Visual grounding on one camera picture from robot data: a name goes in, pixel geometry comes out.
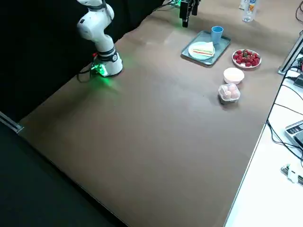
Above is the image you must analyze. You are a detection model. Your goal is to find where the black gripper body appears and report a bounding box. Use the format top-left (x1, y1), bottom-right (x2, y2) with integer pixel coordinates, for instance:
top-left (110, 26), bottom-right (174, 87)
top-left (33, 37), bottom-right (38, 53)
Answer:
top-left (179, 0), bottom-right (191, 21)

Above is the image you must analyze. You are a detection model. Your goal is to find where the triangular sandwich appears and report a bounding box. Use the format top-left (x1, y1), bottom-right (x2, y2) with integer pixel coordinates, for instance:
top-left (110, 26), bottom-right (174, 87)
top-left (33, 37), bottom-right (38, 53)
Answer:
top-left (192, 41), bottom-right (215, 58)

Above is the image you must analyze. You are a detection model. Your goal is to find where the blue cup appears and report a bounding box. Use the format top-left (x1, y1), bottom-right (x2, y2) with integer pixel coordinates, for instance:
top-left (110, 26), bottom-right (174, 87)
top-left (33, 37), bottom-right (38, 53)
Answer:
top-left (211, 26), bottom-right (224, 45)

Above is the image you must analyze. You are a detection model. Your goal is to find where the pale round plate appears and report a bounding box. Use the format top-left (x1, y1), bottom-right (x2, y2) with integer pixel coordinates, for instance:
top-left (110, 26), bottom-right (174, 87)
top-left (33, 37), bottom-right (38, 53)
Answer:
top-left (187, 41), bottom-right (216, 61)

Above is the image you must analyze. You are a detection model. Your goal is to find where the grey rectangular tray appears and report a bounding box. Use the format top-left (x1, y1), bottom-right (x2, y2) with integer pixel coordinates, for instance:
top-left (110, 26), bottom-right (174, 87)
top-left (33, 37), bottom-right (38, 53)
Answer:
top-left (180, 30), bottom-right (232, 66)

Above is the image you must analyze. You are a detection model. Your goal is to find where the white strawberry plate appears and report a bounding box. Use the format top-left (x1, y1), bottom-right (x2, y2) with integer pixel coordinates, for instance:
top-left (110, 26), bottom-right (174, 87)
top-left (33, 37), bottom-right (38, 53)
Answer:
top-left (232, 48), bottom-right (262, 70)

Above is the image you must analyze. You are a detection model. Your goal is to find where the clear bottle blue cap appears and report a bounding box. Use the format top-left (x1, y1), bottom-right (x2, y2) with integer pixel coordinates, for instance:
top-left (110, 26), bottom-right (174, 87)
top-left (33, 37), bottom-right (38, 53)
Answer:
top-left (241, 0), bottom-right (259, 23)

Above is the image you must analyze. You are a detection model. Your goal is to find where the red strawberries pile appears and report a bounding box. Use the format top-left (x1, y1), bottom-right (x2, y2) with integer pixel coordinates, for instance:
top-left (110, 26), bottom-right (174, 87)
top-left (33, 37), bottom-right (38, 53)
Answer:
top-left (233, 49), bottom-right (260, 67)

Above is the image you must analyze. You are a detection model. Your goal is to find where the pale pink bowl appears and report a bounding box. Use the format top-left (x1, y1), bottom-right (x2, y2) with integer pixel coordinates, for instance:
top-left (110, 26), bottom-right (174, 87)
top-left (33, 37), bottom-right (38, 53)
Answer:
top-left (223, 67), bottom-right (245, 85)

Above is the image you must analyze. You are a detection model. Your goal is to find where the clear plastic egg box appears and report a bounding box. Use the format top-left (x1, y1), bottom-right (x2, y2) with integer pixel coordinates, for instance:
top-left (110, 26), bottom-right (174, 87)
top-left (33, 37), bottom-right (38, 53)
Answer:
top-left (217, 83), bottom-right (241, 105)

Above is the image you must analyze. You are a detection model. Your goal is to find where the grey keypad device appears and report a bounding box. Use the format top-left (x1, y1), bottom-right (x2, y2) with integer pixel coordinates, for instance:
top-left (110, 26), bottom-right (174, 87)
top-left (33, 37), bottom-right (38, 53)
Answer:
top-left (283, 120), bottom-right (303, 150)

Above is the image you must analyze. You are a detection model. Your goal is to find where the hex key set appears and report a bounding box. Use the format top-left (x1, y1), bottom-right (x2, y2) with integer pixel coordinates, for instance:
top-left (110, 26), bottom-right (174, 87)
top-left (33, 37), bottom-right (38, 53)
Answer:
top-left (280, 163), bottom-right (292, 176)

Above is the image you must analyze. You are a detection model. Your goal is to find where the white plug adapter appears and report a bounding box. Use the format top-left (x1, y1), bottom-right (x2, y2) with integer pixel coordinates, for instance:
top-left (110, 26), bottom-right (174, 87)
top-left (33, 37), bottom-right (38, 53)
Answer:
top-left (286, 166), bottom-right (299, 184)

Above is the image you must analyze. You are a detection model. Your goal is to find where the black base cable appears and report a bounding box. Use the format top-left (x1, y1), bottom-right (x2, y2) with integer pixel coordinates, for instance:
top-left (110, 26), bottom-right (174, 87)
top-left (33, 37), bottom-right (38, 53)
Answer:
top-left (77, 63), bottom-right (96, 84)
top-left (151, 0), bottom-right (177, 13)

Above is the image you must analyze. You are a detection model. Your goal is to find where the aluminium camera post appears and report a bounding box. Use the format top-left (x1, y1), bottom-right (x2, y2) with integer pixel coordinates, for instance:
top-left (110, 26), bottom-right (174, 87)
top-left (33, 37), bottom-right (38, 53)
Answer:
top-left (277, 30), bottom-right (303, 76)

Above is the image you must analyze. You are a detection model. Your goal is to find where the long black desk cable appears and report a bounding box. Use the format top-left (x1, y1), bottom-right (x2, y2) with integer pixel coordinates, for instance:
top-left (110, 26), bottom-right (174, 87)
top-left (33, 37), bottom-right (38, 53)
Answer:
top-left (266, 67), bottom-right (303, 163)

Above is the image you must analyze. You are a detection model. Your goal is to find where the aluminium corner rail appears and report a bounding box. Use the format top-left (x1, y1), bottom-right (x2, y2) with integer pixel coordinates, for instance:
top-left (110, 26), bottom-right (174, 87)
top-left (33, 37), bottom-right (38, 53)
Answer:
top-left (0, 110), bottom-right (25, 134)

